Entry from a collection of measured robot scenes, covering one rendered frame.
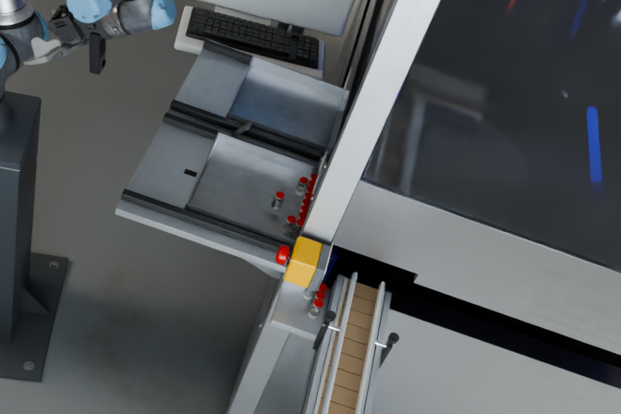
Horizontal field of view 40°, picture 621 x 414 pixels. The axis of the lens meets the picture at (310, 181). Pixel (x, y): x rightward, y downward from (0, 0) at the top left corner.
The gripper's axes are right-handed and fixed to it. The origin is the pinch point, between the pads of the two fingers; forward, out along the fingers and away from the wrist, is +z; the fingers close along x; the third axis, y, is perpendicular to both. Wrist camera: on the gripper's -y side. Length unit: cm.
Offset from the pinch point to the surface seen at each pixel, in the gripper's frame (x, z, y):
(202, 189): 15, -30, -37
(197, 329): -10, 12, -115
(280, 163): -1, -44, -45
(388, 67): 33, -85, -2
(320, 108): -27, -50, -50
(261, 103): -21, -37, -41
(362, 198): 33, -72, -31
